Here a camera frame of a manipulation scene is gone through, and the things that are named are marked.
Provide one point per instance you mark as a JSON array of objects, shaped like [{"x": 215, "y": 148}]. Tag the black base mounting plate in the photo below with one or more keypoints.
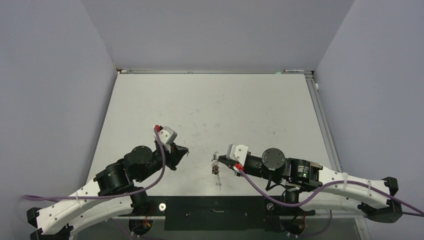
[{"x": 216, "y": 213}]

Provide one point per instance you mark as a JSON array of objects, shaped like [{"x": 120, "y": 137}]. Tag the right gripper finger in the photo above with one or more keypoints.
[
  {"x": 229, "y": 164},
  {"x": 223, "y": 159}
]

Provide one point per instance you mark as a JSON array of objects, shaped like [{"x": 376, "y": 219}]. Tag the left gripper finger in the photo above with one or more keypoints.
[
  {"x": 179, "y": 151},
  {"x": 176, "y": 159}
]

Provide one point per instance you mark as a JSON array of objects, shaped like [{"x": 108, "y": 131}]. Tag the aluminium frame rail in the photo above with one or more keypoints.
[
  {"x": 322, "y": 121},
  {"x": 155, "y": 71}
]

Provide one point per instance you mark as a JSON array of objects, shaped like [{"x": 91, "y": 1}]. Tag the black key fob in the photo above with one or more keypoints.
[{"x": 215, "y": 170}]

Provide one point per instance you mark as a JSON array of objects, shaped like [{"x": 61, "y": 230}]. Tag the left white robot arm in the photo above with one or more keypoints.
[{"x": 112, "y": 192}]

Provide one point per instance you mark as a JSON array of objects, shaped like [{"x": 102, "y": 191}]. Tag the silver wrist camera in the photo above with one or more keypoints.
[
  {"x": 238, "y": 153},
  {"x": 167, "y": 135}
]

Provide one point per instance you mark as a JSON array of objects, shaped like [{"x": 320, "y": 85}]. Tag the aluminium frame rail right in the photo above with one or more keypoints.
[{"x": 322, "y": 121}]

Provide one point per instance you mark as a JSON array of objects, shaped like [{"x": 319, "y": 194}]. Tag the aluminium frame rail back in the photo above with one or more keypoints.
[{"x": 155, "y": 71}]

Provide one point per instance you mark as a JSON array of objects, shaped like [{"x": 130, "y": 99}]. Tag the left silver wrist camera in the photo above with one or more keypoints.
[{"x": 167, "y": 135}]

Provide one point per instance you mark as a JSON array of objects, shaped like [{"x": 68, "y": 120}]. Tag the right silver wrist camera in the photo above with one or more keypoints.
[{"x": 238, "y": 153}]

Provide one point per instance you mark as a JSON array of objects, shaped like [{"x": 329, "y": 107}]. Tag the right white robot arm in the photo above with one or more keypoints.
[{"x": 296, "y": 186}]

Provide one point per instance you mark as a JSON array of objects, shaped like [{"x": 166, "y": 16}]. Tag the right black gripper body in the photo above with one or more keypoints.
[{"x": 237, "y": 173}]

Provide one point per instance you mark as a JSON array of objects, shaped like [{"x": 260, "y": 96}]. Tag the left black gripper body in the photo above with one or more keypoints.
[{"x": 166, "y": 151}]

